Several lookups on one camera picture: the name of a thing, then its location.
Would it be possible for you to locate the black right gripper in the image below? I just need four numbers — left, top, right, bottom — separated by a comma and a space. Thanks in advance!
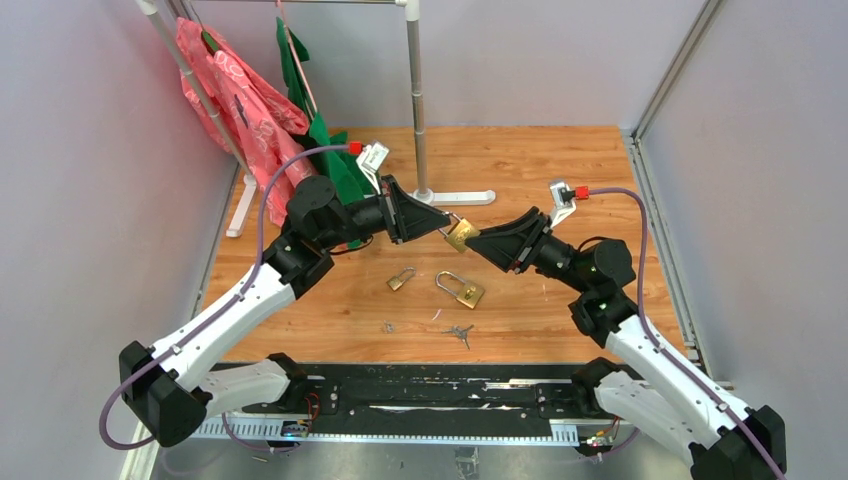
466, 206, 593, 295

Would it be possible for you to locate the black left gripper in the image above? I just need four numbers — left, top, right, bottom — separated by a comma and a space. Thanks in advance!
318, 174, 450, 251

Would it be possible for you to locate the small brass padlock with key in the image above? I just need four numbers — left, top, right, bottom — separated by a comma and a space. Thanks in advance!
387, 266, 417, 291

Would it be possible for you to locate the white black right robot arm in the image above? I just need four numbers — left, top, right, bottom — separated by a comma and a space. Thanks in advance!
465, 208, 787, 479

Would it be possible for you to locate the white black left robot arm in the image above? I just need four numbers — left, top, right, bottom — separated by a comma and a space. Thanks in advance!
109, 175, 450, 447

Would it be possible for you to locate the silver key bunch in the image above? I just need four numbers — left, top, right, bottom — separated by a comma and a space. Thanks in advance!
442, 324, 475, 350

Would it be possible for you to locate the green garment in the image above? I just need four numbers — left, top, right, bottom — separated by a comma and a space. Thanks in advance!
276, 17, 374, 204

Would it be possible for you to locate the white metal clothes rack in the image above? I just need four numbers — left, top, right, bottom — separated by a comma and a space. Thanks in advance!
136, 1, 496, 238

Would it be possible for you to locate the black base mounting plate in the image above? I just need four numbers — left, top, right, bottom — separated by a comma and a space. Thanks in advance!
244, 363, 613, 436

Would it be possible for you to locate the pink patterned garment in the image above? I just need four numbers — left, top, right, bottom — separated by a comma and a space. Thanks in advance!
176, 18, 309, 190

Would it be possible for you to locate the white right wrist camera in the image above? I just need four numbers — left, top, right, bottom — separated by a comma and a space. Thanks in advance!
549, 179, 577, 228

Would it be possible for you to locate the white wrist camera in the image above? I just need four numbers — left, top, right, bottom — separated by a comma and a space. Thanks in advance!
549, 179, 577, 228
356, 141, 390, 195

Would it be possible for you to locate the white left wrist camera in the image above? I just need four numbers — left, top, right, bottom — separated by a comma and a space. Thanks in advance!
356, 141, 390, 195

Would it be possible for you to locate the slotted grey cable duct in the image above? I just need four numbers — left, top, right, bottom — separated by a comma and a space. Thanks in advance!
228, 417, 581, 447

